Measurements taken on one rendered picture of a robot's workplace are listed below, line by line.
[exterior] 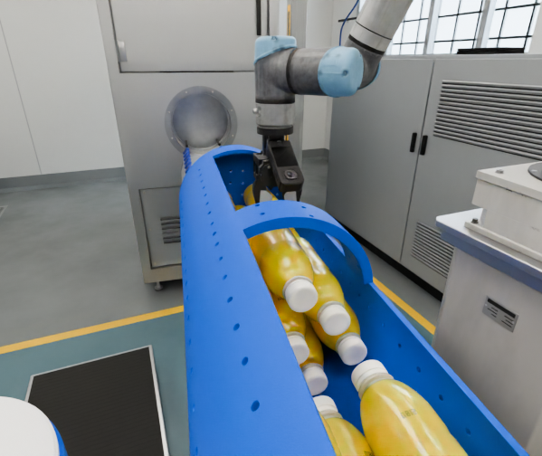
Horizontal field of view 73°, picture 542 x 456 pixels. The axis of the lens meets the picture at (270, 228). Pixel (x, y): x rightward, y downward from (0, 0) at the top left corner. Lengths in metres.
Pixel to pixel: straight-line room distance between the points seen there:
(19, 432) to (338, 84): 0.63
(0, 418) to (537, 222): 0.75
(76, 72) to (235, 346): 4.85
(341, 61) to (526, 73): 1.53
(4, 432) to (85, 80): 4.70
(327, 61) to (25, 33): 4.65
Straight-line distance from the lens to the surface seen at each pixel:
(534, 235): 0.67
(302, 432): 0.25
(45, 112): 5.15
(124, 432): 1.66
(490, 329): 0.76
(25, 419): 0.56
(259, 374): 0.29
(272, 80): 0.69
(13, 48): 5.15
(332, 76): 0.63
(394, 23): 0.75
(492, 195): 0.70
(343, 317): 0.50
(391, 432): 0.38
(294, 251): 0.49
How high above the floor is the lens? 1.42
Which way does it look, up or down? 25 degrees down
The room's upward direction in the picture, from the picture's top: straight up
